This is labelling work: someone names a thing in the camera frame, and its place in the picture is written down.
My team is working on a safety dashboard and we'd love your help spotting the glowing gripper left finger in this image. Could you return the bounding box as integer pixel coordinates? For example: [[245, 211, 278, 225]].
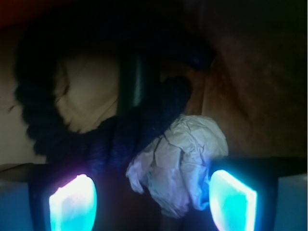
[[28, 166, 106, 231]]

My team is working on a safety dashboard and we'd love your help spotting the navy blue rope ring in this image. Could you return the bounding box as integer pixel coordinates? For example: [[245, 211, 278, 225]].
[[13, 21, 217, 174]]

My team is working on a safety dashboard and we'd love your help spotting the white paper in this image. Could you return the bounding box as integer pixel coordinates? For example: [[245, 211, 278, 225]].
[[126, 115, 228, 218]]

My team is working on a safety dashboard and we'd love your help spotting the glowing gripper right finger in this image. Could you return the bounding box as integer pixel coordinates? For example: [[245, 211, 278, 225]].
[[206, 158, 280, 231]]

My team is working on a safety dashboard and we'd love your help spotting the dark green tube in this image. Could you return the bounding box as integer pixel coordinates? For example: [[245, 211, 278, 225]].
[[117, 50, 151, 116]]

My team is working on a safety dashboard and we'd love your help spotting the brown paper bag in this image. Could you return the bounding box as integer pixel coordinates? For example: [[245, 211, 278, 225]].
[[0, 0, 308, 164]]

